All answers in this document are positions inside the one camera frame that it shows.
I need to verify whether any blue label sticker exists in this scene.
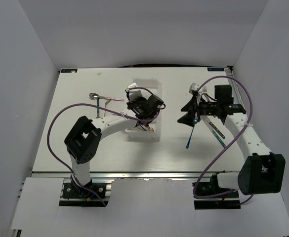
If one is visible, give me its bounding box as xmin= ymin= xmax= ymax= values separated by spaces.
xmin=60 ymin=69 xmax=78 ymax=73
xmin=207 ymin=67 xmax=225 ymax=72

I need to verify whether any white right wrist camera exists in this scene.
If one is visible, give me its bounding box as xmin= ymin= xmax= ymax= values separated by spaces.
xmin=189 ymin=83 xmax=199 ymax=94

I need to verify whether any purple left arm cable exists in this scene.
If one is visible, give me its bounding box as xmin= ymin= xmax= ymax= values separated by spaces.
xmin=47 ymin=86 xmax=161 ymax=207

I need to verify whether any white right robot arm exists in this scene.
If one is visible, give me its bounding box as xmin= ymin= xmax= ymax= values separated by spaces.
xmin=178 ymin=83 xmax=286 ymax=198

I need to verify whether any silver spoon pink handle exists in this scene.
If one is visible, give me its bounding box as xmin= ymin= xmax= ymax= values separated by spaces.
xmin=101 ymin=96 xmax=124 ymax=102

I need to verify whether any blue label sticker left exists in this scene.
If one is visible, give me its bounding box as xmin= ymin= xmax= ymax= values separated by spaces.
xmin=60 ymin=69 xmax=78 ymax=73

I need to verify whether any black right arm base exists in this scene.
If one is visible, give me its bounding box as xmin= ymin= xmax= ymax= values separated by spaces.
xmin=194 ymin=174 xmax=241 ymax=210

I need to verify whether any knife with teal handle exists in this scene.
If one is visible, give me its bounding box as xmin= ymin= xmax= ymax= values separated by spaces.
xmin=211 ymin=129 xmax=226 ymax=148

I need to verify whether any white three-compartment plastic tray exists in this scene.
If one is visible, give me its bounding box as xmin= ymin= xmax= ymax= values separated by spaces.
xmin=125 ymin=78 xmax=165 ymax=142

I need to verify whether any knife with dark handle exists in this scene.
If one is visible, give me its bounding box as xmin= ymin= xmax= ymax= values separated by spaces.
xmin=203 ymin=116 xmax=225 ymax=139

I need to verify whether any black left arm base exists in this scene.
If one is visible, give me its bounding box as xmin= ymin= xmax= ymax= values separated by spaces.
xmin=59 ymin=182 xmax=111 ymax=207

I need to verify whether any silver fork green handle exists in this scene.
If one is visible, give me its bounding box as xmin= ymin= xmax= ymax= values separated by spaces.
xmin=202 ymin=86 xmax=208 ymax=95

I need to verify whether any silver spoon green handle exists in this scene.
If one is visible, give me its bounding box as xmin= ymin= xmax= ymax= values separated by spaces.
xmin=89 ymin=92 xmax=100 ymax=119

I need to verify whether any blue label sticker right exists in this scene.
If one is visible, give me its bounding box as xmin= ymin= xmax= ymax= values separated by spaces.
xmin=207 ymin=67 xmax=225 ymax=72

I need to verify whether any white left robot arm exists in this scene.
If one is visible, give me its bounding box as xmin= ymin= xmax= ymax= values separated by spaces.
xmin=64 ymin=95 xmax=165 ymax=197

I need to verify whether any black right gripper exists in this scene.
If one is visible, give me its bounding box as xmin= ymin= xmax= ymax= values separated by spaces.
xmin=177 ymin=95 xmax=219 ymax=127

